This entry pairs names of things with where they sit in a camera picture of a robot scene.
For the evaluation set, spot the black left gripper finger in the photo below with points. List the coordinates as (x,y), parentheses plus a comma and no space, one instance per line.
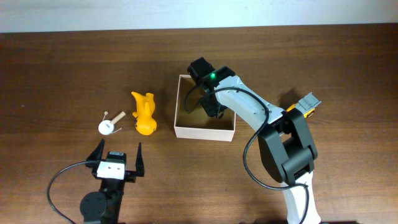
(96,155)
(140,169)

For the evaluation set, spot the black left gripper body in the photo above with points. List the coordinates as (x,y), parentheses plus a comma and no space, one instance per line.
(130,175)

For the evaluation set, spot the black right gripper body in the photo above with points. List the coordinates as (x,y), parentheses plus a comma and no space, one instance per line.
(211,105)

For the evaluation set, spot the yellow grey toy truck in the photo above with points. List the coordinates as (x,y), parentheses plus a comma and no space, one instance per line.
(306,105)

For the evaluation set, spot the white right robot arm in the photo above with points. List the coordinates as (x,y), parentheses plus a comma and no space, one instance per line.
(286,145)

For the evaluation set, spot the pink cardboard box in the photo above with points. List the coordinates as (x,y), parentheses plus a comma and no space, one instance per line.
(192,122)

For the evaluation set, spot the orange rubber animal toy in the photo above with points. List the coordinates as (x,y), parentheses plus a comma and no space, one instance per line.
(145,106)

